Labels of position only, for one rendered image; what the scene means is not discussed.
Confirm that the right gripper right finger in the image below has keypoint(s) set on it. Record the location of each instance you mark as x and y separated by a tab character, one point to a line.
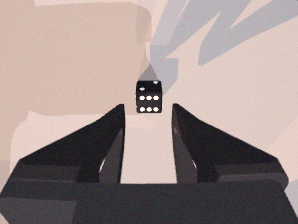
218	156

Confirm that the black die with white pips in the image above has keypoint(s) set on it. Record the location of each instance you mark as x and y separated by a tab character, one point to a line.
149	97

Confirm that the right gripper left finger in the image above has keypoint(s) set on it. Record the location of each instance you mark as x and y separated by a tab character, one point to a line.
80	154

